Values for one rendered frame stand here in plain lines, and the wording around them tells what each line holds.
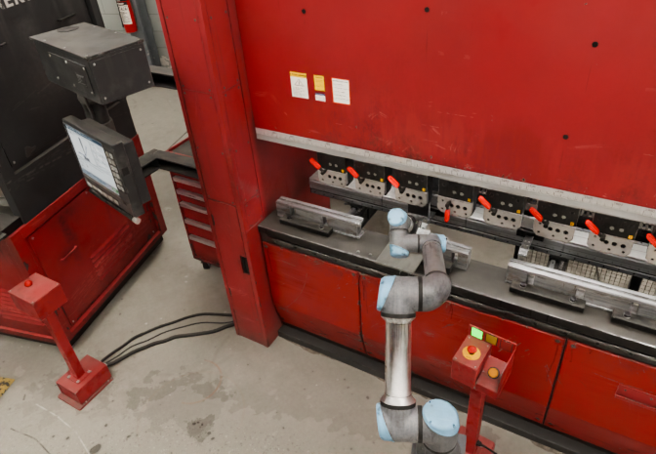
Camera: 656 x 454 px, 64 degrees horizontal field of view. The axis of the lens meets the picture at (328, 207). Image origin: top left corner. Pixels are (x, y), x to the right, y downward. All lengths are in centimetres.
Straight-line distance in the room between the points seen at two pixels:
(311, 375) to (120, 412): 108
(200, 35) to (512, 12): 122
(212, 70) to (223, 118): 22
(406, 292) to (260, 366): 172
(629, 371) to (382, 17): 170
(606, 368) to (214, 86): 203
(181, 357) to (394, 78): 218
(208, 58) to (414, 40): 87
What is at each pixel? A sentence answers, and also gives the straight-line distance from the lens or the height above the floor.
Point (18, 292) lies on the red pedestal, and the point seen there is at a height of 80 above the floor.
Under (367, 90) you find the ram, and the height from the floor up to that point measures 168.
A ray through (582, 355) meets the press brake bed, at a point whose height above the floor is 71.
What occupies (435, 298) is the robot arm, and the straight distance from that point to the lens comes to 177.
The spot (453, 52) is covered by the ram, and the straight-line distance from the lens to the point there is 204.
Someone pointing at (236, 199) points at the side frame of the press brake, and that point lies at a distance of 268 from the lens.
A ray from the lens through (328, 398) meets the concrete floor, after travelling 312.
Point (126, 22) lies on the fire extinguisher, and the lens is 733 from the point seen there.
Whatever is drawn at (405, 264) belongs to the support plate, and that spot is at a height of 100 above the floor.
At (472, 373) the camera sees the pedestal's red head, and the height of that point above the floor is 75.
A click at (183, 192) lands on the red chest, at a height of 72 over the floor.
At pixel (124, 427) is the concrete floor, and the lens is 330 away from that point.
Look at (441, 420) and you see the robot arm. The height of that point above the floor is 100.
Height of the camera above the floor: 253
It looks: 34 degrees down
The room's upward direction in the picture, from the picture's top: 5 degrees counter-clockwise
